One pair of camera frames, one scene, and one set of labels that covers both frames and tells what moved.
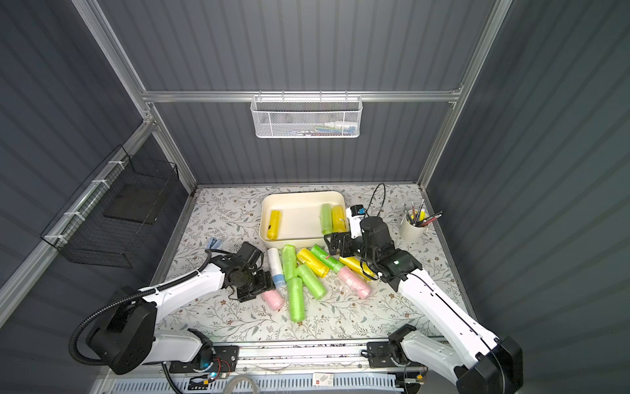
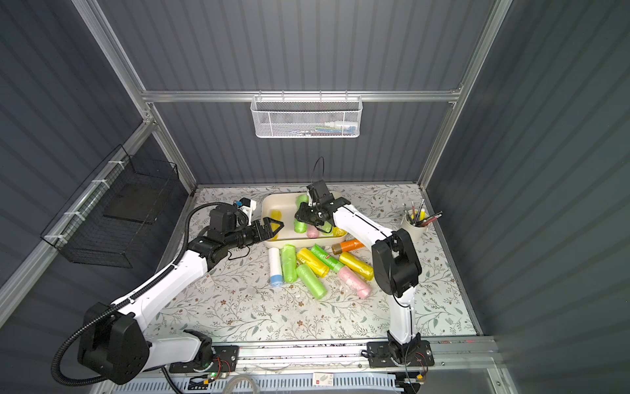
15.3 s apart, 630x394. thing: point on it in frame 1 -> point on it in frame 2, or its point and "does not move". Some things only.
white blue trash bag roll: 276,268 does not move
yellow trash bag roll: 358,266 does not move
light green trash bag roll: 296,300 -> 300,226
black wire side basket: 110,217 does not move
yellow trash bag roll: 274,227 does not move
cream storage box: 301,220 does not move
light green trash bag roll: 311,281 does not move
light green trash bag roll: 326,218 does not move
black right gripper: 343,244 -> 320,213
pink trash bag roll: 273,299 -> 312,231
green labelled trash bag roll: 326,258 does not move
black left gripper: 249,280 -> 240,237
